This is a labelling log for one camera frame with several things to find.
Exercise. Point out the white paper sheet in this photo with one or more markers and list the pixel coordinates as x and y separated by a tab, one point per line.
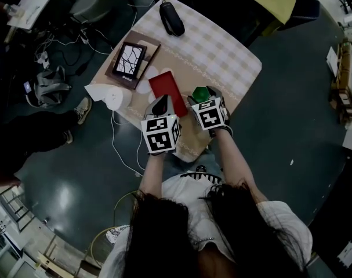
332	61

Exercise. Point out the brown flat box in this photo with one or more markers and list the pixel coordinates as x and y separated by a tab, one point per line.
148	56

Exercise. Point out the red rectangular card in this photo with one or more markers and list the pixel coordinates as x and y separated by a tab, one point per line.
165	88

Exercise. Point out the black pouch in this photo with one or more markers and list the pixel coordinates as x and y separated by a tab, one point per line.
172	17

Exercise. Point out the grey backpack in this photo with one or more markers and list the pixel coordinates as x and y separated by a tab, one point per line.
49	87

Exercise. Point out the stack of cardboard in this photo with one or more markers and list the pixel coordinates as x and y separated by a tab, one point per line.
342	82

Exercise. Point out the black picture frame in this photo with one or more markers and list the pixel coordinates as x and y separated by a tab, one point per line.
129	58

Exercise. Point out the person's left forearm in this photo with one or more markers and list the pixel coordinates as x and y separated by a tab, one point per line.
154	172

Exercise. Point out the grey chair with blue seat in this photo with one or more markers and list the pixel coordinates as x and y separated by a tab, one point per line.
303	10

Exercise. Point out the person's right forearm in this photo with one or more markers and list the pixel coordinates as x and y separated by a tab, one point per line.
236	161

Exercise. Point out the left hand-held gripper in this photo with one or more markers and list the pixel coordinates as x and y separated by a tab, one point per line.
158	138

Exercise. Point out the metal frame shelf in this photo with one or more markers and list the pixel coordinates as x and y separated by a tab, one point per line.
16	213

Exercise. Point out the yellow hoop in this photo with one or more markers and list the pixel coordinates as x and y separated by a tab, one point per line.
98	239

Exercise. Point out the phone with lit screen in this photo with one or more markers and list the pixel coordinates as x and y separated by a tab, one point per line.
28	87

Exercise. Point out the speckled white cushion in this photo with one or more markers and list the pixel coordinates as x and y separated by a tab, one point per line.
117	234

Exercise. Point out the person's white shirt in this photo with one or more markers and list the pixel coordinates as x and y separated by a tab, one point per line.
178	195

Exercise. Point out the green small object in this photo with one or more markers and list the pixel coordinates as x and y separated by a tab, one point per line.
201	93

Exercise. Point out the white power strip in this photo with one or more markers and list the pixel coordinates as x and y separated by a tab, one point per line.
43	59

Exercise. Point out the person's blue jeans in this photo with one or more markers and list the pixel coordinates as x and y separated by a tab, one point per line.
193	161

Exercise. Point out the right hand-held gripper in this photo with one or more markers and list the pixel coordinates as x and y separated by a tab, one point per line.
210	116

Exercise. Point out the white desk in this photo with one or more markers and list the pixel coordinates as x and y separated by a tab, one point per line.
36	1

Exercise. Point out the table with checked tablecloth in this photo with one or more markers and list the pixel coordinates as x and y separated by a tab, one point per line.
207	54

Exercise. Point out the white folded paper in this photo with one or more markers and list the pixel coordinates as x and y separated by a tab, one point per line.
96	92

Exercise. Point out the white paper roll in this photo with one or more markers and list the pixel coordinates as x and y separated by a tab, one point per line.
117	98

